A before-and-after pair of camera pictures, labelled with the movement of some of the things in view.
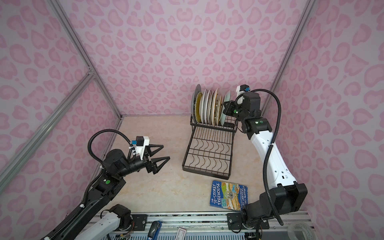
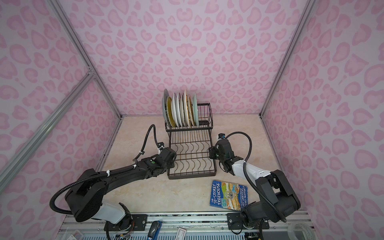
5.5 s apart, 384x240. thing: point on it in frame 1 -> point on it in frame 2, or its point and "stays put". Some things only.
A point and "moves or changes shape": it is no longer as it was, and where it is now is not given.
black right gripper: x=228 y=110 -> x=211 y=153
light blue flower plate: x=223 y=116 -> x=195 y=109
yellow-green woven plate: x=197 y=101 -> x=170 y=111
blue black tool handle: x=154 y=230 stays put
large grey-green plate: x=197 y=90 -> x=164 y=98
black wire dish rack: x=210 y=149 moves or changes shape
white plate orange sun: x=208 y=106 -> x=178 y=113
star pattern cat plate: x=213 y=105 -> x=186 y=107
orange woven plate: x=218 y=107 -> x=189 y=111
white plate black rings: x=202 y=101 -> x=174 y=110
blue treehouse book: x=228 y=195 stays put
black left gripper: x=151 y=166 -> x=172 y=164
